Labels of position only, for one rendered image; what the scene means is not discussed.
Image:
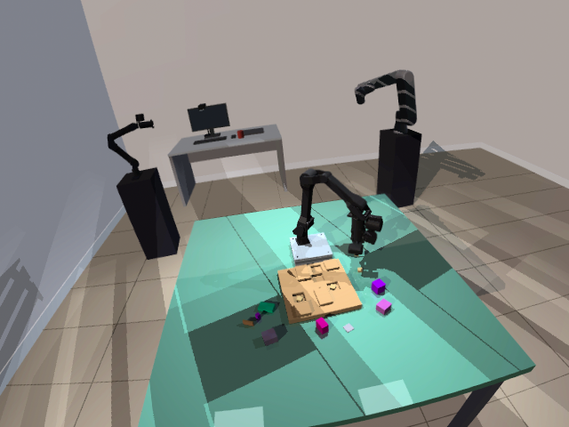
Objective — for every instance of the green rectangular block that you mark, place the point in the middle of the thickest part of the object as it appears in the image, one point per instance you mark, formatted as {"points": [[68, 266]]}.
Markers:
{"points": [[266, 307]]}

